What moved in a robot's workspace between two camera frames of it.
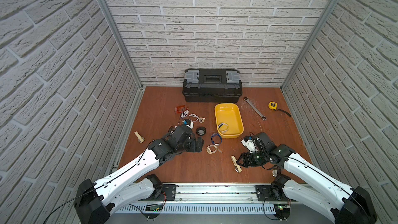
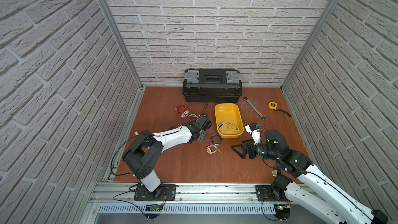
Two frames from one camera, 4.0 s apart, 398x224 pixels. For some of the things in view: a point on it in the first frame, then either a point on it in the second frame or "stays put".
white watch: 223,127 stays put
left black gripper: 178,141 -> 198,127
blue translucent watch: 216,138 stays put
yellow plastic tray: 228,120 stays put
